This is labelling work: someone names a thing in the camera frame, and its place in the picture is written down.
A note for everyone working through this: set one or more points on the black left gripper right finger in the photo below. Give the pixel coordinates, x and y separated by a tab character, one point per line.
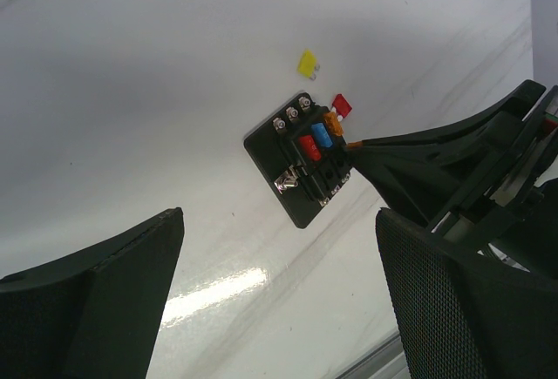
462	315

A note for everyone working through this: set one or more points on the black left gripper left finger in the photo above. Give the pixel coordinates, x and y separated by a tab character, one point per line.
94	313

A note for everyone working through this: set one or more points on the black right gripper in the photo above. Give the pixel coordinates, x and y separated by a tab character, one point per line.
514	178

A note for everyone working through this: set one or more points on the red blade fuse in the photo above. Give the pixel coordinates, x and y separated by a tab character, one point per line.
340	106
310	148

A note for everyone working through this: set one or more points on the blue blade fuse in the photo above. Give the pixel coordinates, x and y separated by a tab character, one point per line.
321	135

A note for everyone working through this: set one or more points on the red blade fuse front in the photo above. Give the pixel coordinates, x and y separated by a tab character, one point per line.
310	148

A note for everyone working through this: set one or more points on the black fuse box base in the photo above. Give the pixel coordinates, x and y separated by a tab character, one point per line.
302	187

